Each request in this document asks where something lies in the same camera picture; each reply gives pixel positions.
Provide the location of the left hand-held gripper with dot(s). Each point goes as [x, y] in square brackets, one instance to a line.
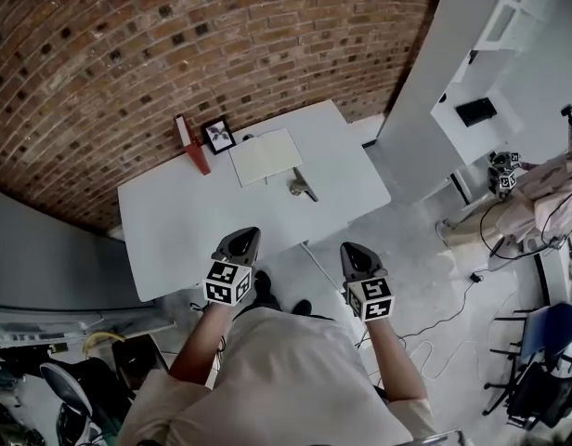
[230, 281]

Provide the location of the white table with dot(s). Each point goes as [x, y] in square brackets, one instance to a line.
[174, 221]

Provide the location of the grey cabinet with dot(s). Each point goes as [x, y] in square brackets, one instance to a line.
[44, 253]

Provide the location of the black picture frame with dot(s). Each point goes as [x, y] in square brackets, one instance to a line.
[218, 136]

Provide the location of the white shelf unit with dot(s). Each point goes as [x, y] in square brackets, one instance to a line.
[513, 12]

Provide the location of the person's left forearm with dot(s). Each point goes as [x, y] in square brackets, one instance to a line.
[200, 342]

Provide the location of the person's beige shirt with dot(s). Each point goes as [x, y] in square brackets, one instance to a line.
[286, 379]

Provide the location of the person's black shoe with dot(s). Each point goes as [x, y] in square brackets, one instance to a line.
[265, 288]
[303, 306]

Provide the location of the red folder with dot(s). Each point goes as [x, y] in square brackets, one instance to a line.
[193, 144]

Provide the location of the white desk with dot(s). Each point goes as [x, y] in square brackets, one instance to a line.
[509, 105]

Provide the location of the black office chair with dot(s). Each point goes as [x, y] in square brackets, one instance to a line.
[543, 395]

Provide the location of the grey metal object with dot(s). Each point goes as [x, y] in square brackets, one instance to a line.
[301, 185]

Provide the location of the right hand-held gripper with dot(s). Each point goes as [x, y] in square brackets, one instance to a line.
[372, 297]

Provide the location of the small grey round item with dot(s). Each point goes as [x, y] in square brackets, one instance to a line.
[249, 136]

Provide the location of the open white notebook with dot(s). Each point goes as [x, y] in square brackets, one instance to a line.
[267, 156]

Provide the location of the blue chair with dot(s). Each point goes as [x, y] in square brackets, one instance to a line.
[548, 330]

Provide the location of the person's right forearm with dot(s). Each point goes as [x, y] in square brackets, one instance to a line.
[395, 365]

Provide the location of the yellow curved item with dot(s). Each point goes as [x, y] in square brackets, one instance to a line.
[98, 338]

